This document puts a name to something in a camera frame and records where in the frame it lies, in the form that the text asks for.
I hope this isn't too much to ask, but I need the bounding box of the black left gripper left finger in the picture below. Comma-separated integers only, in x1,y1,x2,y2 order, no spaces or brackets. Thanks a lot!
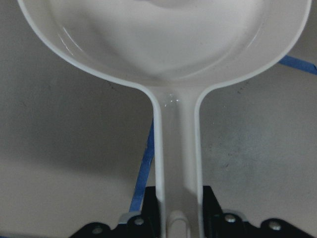
138,186,161,238

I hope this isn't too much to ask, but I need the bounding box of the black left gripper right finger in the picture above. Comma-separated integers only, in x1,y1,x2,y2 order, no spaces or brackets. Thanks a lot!
203,186,223,238

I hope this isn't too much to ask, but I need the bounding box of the beige plastic dustpan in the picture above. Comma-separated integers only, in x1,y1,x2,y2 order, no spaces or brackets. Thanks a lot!
19,0,312,238

